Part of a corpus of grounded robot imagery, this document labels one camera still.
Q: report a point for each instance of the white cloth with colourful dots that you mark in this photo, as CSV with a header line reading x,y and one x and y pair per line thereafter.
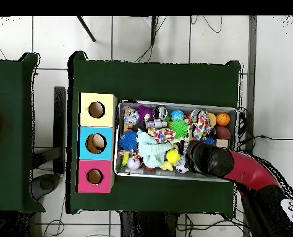
x,y
161,134

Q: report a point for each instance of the clear plastic packet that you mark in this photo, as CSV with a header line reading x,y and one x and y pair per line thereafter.
x,y
131,116

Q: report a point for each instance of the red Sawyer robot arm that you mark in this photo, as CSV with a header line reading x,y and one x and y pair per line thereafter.
x,y
250,172

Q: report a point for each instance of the wooden box with three holes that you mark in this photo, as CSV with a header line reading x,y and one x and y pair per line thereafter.
x,y
83,187

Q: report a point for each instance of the silver plastic toy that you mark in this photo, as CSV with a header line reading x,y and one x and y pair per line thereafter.
x,y
157,123

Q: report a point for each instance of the mint green cloth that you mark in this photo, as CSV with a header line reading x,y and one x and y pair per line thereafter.
x,y
149,148

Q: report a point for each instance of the purple spiky toy with eyes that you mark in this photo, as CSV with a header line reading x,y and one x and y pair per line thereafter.
x,y
144,112

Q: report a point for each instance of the blue spiky rubber ball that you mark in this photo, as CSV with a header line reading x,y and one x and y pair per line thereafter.
x,y
128,140

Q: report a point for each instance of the green spiky rubber ball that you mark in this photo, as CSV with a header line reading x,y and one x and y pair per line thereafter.
x,y
178,128

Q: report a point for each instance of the white baseball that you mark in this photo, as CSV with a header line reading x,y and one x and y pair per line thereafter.
x,y
133,163

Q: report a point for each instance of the dark green table cloth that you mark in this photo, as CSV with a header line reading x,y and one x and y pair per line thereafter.
x,y
10,172
156,81

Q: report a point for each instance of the brown mini football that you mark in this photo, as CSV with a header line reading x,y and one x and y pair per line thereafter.
x,y
222,132

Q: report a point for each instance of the orange mini basketball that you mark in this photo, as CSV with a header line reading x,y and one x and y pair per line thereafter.
x,y
223,119

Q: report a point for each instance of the black upright panel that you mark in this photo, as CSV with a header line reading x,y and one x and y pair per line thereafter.
x,y
60,123

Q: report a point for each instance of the black tripod leg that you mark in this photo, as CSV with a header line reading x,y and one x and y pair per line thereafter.
x,y
153,29
86,29

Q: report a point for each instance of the grey round stand base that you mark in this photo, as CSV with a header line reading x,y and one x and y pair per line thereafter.
x,y
46,184

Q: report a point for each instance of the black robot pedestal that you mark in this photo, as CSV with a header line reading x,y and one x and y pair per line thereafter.
x,y
141,224

